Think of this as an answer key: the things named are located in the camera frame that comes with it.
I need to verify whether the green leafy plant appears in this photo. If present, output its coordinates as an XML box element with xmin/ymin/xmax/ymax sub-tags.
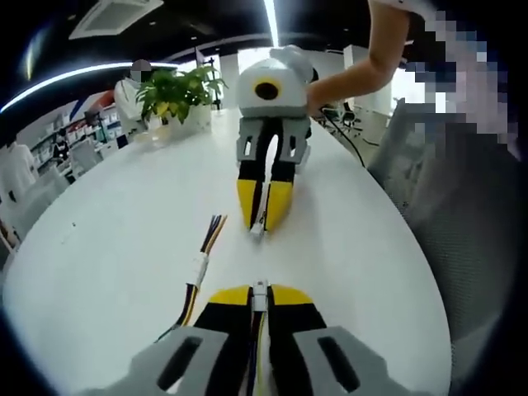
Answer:
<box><xmin>135</xmin><ymin>65</ymin><xmax>229</xmax><ymax>125</ymax></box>

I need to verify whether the ceiling air conditioner vent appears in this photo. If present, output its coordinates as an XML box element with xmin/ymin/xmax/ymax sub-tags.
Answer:
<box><xmin>68</xmin><ymin>0</ymin><xmax>164</xmax><ymax>41</ymax></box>

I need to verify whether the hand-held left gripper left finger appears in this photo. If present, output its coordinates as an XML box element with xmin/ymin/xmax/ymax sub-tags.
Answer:
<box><xmin>80</xmin><ymin>284</ymin><xmax>252</xmax><ymax>396</ymax></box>

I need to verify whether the grey mesh office chair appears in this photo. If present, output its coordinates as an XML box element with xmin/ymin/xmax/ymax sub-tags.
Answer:
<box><xmin>366</xmin><ymin>97</ymin><xmax>526</xmax><ymax>343</ymax></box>

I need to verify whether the pale flat dish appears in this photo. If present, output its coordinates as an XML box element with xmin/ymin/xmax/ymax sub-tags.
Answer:
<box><xmin>131</xmin><ymin>126</ymin><xmax>167</xmax><ymax>144</ymax></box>

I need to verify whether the curved ceiling light strip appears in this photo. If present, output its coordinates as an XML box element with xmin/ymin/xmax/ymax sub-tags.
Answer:
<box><xmin>262</xmin><ymin>0</ymin><xmax>290</xmax><ymax>47</ymax></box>

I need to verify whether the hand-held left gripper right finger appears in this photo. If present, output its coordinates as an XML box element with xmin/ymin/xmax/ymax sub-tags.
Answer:
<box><xmin>267</xmin><ymin>283</ymin><xmax>416</xmax><ymax>396</ymax></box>

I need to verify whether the long ceiling light strip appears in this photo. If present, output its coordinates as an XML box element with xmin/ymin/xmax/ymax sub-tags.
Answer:
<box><xmin>0</xmin><ymin>61</ymin><xmax>179</xmax><ymax>115</ymax></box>

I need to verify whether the black tripod stand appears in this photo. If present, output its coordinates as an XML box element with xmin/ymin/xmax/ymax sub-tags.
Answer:
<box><xmin>205</xmin><ymin>56</ymin><xmax>226</xmax><ymax>111</ymax></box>

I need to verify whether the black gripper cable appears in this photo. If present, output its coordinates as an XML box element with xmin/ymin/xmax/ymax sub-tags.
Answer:
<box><xmin>316</xmin><ymin>106</ymin><xmax>369</xmax><ymax>167</ymax></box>

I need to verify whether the white plant pot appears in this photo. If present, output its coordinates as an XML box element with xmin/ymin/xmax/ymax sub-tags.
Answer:
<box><xmin>158</xmin><ymin>102</ymin><xmax>214</xmax><ymax>135</ymax></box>

